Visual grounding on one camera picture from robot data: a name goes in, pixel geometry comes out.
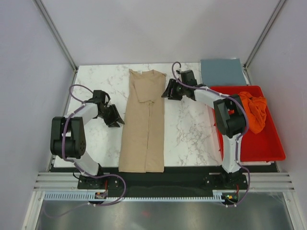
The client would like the right aluminium frame post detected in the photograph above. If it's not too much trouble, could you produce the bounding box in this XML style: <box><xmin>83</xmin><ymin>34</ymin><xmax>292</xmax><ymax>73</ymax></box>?
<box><xmin>243</xmin><ymin>0</ymin><xmax>288</xmax><ymax>71</ymax></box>

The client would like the white slotted cable duct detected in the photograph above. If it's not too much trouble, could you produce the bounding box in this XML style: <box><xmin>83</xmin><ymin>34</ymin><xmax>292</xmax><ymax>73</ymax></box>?
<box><xmin>44</xmin><ymin>191</ymin><xmax>235</xmax><ymax>202</ymax></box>

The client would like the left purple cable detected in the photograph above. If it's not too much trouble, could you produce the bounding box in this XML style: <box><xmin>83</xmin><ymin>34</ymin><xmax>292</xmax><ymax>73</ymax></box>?
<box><xmin>44</xmin><ymin>84</ymin><xmax>128</xmax><ymax>219</ymax></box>

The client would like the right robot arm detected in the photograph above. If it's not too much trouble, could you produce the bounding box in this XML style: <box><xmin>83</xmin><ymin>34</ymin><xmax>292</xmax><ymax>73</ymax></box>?
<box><xmin>161</xmin><ymin>70</ymin><xmax>249</xmax><ymax>189</ymax></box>

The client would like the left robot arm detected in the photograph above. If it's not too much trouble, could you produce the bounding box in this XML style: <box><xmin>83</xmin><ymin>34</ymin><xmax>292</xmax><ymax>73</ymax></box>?
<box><xmin>50</xmin><ymin>90</ymin><xmax>124</xmax><ymax>189</ymax></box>

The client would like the aluminium rail profile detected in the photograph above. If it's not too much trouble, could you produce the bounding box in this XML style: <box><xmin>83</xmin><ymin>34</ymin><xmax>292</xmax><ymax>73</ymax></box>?
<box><xmin>34</xmin><ymin>172</ymin><xmax>295</xmax><ymax>192</ymax></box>

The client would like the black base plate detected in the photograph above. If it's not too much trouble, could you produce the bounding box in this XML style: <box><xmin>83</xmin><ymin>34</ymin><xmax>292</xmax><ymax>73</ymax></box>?
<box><xmin>88</xmin><ymin>166</ymin><xmax>248</xmax><ymax>197</ymax></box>

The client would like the beige t shirt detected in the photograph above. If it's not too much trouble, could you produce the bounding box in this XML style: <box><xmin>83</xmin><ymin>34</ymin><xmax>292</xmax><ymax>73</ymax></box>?
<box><xmin>118</xmin><ymin>69</ymin><xmax>166</xmax><ymax>173</ymax></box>

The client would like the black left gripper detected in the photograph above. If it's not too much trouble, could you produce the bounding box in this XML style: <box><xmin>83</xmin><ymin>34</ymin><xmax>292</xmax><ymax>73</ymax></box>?
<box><xmin>97</xmin><ymin>104</ymin><xmax>124</xmax><ymax>128</ymax></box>

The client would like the folded blue-grey t shirt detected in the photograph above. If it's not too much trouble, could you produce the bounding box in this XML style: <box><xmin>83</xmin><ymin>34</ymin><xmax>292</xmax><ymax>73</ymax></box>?
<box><xmin>201</xmin><ymin>58</ymin><xmax>247</xmax><ymax>87</ymax></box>

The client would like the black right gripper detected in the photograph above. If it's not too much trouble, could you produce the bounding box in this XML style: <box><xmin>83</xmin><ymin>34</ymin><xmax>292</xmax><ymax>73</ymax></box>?
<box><xmin>161</xmin><ymin>79</ymin><xmax>187</xmax><ymax>101</ymax></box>

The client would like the aluminium frame post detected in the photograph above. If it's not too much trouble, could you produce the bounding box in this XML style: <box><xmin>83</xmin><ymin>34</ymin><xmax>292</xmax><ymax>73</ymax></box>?
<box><xmin>243</xmin><ymin>0</ymin><xmax>288</xmax><ymax>71</ymax></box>
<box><xmin>33</xmin><ymin>0</ymin><xmax>78</xmax><ymax>73</ymax></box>

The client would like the left aluminium frame post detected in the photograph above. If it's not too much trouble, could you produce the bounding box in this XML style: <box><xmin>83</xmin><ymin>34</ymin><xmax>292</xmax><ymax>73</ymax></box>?
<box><xmin>33</xmin><ymin>0</ymin><xmax>78</xmax><ymax>73</ymax></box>

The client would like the orange t shirt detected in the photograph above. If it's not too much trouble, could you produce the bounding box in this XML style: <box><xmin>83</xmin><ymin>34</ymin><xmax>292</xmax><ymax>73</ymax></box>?
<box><xmin>239</xmin><ymin>92</ymin><xmax>267</xmax><ymax>134</ymax></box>

